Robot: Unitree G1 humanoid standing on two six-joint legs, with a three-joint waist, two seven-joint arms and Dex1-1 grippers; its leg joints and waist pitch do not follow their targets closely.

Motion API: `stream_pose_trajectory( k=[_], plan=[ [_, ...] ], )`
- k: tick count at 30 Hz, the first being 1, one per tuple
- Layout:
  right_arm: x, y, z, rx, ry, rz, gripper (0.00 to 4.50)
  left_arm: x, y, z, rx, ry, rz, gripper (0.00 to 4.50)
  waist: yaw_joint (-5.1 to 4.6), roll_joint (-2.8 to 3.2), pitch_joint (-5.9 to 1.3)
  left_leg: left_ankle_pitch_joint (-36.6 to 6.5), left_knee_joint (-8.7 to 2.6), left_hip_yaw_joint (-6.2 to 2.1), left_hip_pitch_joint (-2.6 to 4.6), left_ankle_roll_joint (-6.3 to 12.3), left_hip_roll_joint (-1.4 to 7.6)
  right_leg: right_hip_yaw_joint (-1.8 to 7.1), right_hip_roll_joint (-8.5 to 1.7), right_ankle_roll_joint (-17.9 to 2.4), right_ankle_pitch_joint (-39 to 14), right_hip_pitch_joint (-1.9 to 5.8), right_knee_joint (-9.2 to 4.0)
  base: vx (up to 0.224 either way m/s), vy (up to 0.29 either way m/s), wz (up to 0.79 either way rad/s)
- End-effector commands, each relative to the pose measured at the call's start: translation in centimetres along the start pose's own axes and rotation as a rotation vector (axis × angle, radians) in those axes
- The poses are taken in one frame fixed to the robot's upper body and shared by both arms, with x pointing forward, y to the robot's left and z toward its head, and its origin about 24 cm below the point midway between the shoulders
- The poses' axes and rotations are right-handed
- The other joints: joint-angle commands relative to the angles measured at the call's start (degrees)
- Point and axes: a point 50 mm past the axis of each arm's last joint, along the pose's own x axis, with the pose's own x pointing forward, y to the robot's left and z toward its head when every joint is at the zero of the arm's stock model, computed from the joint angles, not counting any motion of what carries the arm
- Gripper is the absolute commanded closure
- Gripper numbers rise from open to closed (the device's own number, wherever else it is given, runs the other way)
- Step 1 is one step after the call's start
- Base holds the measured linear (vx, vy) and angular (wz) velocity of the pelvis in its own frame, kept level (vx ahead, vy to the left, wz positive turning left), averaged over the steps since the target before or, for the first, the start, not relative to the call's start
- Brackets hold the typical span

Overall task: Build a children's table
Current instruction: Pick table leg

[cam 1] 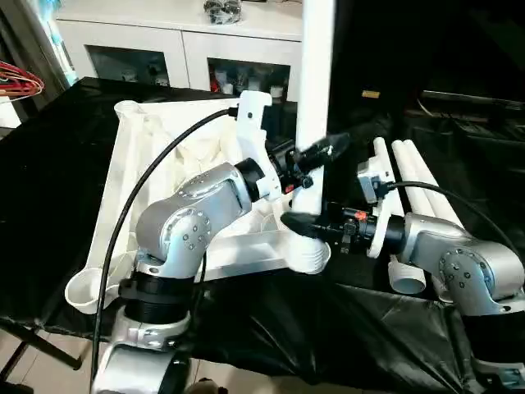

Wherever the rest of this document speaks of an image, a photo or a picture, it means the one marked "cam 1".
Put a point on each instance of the white plastic table leg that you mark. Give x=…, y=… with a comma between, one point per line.
x=427, y=172
x=315, y=82
x=379, y=147
x=410, y=172

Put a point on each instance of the red item in cabinet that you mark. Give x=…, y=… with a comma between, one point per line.
x=215, y=82

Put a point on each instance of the white plastic table top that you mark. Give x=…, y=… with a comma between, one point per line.
x=135, y=172

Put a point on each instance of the small tan label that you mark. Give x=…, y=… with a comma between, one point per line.
x=370, y=94

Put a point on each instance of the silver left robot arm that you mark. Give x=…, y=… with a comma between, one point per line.
x=197, y=205

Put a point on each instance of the black table mat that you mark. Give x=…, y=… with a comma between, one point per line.
x=287, y=320

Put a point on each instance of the black folding table frame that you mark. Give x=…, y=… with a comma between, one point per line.
x=49, y=349

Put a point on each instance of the white jar in cabinet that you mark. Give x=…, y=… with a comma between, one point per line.
x=277, y=91

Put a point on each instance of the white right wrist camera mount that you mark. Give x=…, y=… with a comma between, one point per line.
x=379, y=230

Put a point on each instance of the white box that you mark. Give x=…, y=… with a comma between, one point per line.
x=8, y=115

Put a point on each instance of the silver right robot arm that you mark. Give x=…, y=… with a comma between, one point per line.
x=451, y=254

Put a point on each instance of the white glass-door cabinet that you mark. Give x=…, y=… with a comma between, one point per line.
x=184, y=49

